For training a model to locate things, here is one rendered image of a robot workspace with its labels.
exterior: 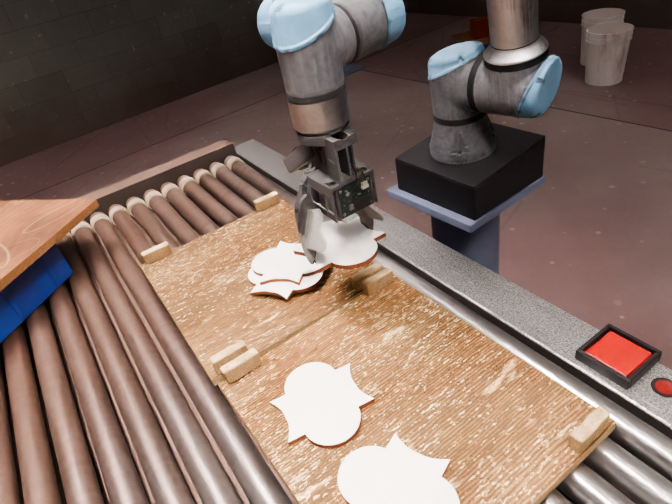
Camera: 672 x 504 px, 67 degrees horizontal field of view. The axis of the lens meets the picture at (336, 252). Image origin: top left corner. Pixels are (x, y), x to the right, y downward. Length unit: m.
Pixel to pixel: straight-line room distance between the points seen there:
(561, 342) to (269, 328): 0.45
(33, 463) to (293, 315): 0.43
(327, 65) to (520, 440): 0.50
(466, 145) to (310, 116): 0.59
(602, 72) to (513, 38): 3.31
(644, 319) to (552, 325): 1.42
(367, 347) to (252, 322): 0.21
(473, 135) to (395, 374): 0.61
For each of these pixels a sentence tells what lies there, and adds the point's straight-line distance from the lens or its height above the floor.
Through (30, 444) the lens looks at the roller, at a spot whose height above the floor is 0.92.
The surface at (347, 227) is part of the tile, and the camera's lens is 0.82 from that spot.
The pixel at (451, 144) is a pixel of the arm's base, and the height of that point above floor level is 1.00.
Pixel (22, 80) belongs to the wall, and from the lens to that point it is 5.43.
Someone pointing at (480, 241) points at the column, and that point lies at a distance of 1.29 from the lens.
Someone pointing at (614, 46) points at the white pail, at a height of 0.28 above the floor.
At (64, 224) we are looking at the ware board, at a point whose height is 1.04.
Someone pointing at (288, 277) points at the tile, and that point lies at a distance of 0.91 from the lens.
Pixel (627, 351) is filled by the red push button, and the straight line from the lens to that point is 0.81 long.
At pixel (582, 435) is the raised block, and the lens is 0.66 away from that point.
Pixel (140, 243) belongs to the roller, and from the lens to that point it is 1.26.
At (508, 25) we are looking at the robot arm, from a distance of 1.01.
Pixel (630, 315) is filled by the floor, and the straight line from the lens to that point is 2.25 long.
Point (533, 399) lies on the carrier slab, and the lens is 0.72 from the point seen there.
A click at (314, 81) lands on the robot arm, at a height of 1.33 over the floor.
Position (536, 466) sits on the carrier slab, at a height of 0.94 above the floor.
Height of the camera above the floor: 1.50
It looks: 35 degrees down
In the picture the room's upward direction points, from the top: 12 degrees counter-clockwise
